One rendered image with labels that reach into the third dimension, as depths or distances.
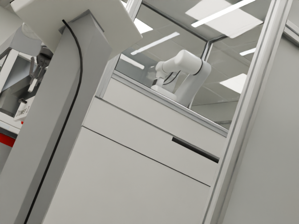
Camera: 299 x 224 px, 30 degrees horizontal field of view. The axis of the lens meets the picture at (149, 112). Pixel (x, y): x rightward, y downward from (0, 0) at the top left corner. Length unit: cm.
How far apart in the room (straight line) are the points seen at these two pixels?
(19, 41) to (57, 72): 190
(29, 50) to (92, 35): 190
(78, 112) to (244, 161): 73
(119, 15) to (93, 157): 65
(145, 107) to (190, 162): 34
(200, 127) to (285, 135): 118
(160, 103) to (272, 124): 115
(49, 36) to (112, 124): 60
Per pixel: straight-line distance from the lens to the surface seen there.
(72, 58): 190
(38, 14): 190
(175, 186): 256
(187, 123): 261
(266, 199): 145
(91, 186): 239
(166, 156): 254
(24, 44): 378
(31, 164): 181
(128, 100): 248
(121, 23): 211
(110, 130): 242
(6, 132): 296
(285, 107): 150
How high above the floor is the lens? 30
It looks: 16 degrees up
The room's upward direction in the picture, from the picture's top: 21 degrees clockwise
